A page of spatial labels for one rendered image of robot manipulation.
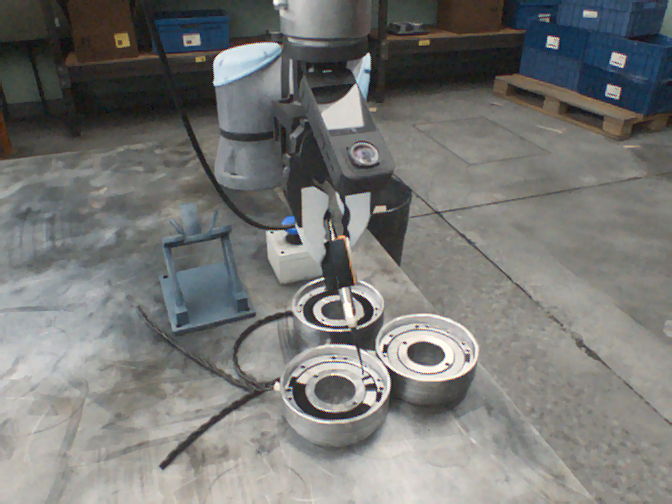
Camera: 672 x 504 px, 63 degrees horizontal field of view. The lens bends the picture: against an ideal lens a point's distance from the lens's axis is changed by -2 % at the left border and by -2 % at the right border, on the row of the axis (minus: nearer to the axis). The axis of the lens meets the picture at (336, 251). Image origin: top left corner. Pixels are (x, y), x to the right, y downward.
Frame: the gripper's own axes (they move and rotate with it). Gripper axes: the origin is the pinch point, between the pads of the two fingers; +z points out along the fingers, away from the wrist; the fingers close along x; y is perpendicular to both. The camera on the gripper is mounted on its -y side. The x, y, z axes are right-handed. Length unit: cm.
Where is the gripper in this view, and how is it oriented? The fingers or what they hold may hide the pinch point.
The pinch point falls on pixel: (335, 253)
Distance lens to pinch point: 55.3
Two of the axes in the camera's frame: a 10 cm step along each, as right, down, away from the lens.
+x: -9.2, 2.0, -3.3
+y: -3.8, -4.8, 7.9
